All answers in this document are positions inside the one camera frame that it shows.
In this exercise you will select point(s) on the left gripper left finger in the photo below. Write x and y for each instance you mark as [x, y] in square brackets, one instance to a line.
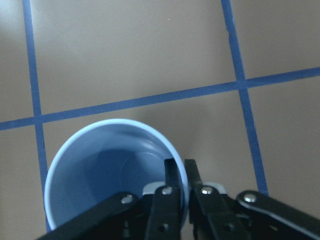
[124, 216]

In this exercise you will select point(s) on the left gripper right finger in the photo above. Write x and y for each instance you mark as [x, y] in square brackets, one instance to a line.
[250, 216]

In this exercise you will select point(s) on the light blue plastic cup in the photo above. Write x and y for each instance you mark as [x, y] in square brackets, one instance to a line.
[105, 158]

